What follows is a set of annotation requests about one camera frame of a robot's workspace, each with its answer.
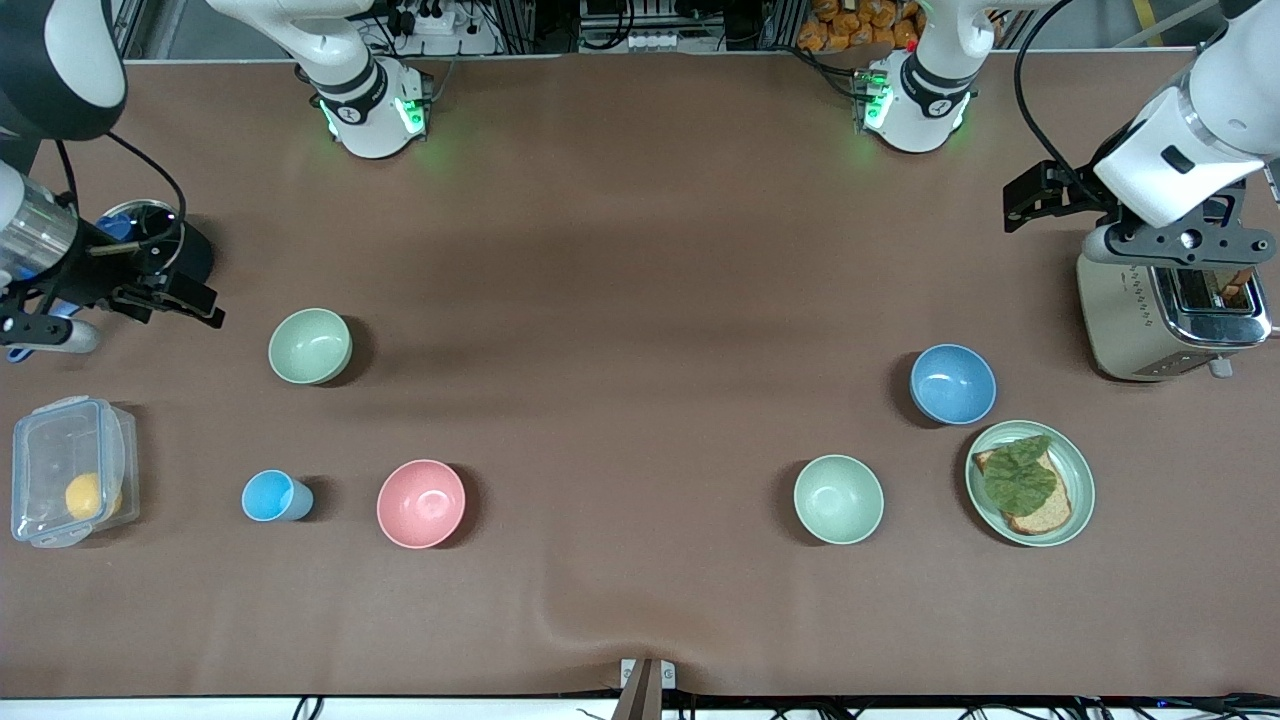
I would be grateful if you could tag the brown bread slice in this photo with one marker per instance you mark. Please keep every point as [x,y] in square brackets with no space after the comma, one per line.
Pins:
[1045,515]

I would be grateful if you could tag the blue bowl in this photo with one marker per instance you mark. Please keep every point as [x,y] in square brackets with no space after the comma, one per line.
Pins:
[953,385]

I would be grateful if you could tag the pale green bowl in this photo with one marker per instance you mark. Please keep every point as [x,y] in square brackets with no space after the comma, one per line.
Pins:
[310,346]
[838,500]

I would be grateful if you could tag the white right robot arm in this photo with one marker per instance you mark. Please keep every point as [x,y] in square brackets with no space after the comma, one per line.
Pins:
[370,110]

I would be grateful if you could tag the beige metal toaster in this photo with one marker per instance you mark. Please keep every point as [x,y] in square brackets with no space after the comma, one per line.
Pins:
[1120,320]

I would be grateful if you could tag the green lettuce leaf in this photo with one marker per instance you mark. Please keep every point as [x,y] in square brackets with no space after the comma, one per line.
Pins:
[1020,475]

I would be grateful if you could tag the glass lid blue knob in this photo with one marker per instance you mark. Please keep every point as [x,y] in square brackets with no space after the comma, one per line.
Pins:
[115,228]

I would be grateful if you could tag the yellow lemon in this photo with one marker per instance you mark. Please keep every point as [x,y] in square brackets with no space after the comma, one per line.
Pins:
[88,496]

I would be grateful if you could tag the toast slice in toaster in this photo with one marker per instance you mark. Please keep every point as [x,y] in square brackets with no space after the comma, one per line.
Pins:
[1235,292]

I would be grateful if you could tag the metal bracket at table edge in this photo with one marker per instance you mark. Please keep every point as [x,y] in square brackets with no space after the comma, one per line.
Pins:
[645,690]

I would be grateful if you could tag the pink bowl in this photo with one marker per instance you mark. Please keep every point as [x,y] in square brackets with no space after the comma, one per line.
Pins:
[421,504]

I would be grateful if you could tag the clear plastic lidded container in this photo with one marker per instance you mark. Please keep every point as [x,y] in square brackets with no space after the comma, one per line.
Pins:
[45,450]

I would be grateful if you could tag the pale green plate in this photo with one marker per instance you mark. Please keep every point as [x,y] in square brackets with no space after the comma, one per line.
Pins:
[1080,480]

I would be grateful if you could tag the orange snack bags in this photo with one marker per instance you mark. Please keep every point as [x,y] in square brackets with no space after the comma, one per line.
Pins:
[850,25]

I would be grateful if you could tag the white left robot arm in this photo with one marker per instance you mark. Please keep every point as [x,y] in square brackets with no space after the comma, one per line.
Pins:
[1200,120]

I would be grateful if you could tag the light blue cup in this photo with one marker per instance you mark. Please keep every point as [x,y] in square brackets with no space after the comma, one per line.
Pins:
[268,496]

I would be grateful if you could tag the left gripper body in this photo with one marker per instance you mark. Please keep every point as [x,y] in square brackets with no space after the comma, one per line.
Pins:
[1078,190]

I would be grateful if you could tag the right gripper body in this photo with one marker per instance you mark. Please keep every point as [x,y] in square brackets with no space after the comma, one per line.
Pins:
[100,272]

